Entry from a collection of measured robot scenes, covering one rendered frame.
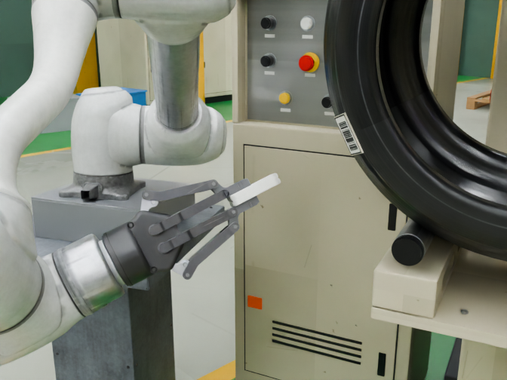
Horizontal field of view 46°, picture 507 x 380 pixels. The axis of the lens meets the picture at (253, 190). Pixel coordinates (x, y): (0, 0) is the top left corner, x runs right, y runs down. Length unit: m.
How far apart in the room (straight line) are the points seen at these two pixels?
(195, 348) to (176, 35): 1.46
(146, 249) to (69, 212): 0.81
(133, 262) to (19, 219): 0.16
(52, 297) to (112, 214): 0.78
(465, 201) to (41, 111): 0.54
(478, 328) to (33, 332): 0.57
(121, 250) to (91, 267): 0.04
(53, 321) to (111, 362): 0.97
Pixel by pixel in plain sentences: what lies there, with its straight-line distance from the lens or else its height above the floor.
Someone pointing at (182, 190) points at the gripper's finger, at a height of 1.00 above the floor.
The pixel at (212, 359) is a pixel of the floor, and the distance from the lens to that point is 2.24.
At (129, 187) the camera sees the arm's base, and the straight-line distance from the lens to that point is 1.59.
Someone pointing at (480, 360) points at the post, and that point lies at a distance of 1.33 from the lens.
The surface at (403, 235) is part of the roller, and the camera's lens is 0.85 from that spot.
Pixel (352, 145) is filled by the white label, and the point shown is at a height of 1.04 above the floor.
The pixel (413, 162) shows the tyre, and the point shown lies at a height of 1.03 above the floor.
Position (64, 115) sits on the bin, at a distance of 6.30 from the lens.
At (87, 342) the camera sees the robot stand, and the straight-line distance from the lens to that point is 1.71.
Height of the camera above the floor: 1.23
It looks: 17 degrees down
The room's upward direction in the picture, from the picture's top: straight up
